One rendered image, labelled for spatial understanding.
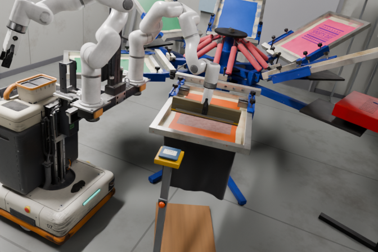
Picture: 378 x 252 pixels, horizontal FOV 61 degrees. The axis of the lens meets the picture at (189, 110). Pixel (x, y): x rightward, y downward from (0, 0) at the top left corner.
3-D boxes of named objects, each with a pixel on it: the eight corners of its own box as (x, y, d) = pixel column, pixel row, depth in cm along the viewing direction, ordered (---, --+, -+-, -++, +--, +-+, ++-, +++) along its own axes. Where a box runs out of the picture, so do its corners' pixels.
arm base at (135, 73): (117, 78, 203) (118, 54, 196) (128, 73, 214) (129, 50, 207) (138, 84, 198) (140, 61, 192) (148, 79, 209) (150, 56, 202)
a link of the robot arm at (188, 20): (157, 5, 175) (171, 4, 188) (170, 43, 179) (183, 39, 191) (181, -6, 166) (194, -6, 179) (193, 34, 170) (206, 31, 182)
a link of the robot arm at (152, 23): (155, -9, 170) (174, -10, 185) (122, 39, 192) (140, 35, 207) (172, 10, 169) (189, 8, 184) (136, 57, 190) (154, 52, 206)
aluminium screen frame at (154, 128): (248, 155, 178) (250, 149, 176) (148, 132, 185) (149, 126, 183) (252, 101, 248) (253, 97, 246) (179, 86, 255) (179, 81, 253)
